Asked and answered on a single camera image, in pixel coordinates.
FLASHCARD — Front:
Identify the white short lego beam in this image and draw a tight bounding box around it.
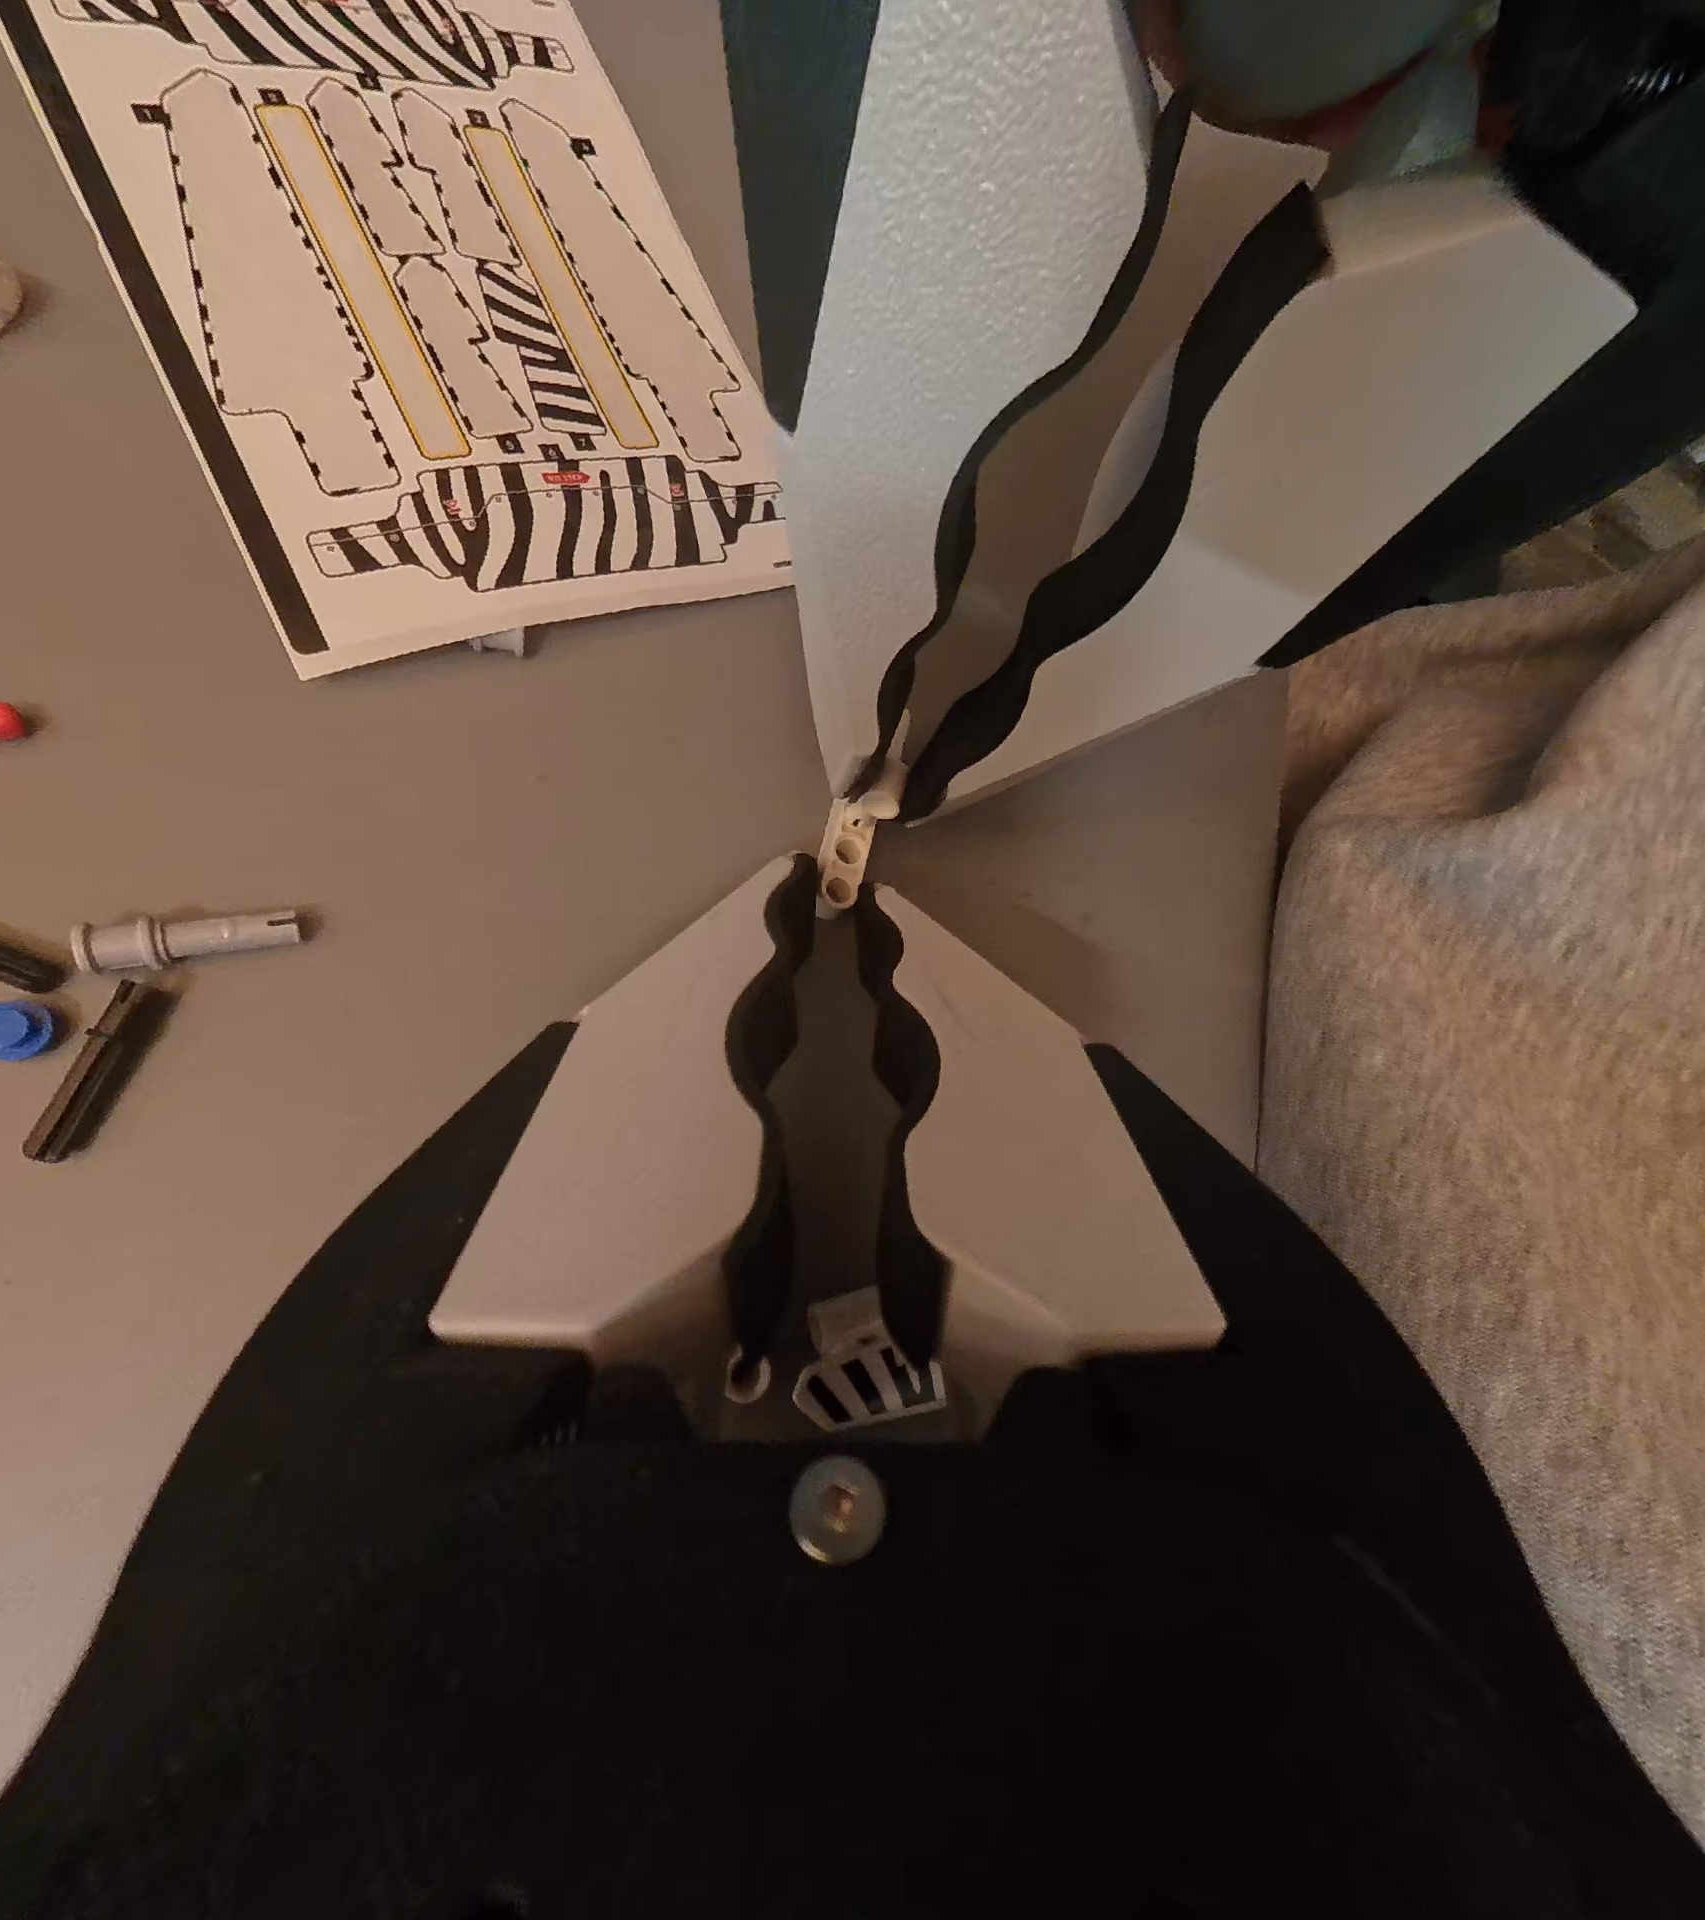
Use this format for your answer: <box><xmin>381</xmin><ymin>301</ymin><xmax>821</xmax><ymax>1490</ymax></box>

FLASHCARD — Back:
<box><xmin>818</xmin><ymin>796</ymin><xmax>876</xmax><ymax>917</ymax></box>

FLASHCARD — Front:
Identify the zebra print sticker sheet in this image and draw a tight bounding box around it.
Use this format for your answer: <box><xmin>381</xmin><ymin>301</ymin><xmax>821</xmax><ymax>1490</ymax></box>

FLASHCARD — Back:
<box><xmin>0</xmin><ymin>0</ymin><xmax>794</xmax><ymax>682</ymax></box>

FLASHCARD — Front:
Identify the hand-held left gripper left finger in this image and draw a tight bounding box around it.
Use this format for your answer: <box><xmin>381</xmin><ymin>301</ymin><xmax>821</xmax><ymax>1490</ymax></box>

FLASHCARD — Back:
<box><xmin>429</xmin><ymin>852</ymin><xmax>824</xmax><ymax>1435</ymax></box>

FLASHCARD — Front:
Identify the zebra striped lego panel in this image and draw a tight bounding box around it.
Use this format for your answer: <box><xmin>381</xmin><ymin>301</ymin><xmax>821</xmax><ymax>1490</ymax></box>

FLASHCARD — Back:
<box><xmin>792</xmin><ymin>1342</ymin><xmax>949</xmax><ymax>1423</ymax></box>

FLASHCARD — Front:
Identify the black notched lego axle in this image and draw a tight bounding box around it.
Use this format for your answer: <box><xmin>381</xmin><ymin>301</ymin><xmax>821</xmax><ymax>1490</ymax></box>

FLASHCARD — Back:
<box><xmin>21</xmin><ymin>978</ymin><xmax>173</xmax><ymax>1165</ymax></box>

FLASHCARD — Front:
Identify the light grey long lego pin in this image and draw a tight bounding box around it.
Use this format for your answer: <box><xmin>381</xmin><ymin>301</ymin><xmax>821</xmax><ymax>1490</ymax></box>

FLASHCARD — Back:
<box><xmin>68</xmin><ymin>906</ymin><xmax>314</xmax><ymax>976</ymax></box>

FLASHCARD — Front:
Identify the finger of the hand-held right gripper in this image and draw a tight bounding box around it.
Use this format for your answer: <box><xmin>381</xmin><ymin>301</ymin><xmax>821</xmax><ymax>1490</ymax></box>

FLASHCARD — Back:
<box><xmin>903</xmin><ymin>117</ymin><xmax>1643</xmax><ymax>823</ymax></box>
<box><xmin>783</xmin><ymin>0</ymin><xmax>1195</xmax><ymax>796</ymax></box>

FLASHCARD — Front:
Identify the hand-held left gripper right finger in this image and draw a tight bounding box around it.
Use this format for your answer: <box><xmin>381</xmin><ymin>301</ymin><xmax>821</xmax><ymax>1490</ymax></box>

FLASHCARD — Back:
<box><xmin>852</xmin><ymin>883</ymin><xmax>1230</xmax><ymax>1431</ymax></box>

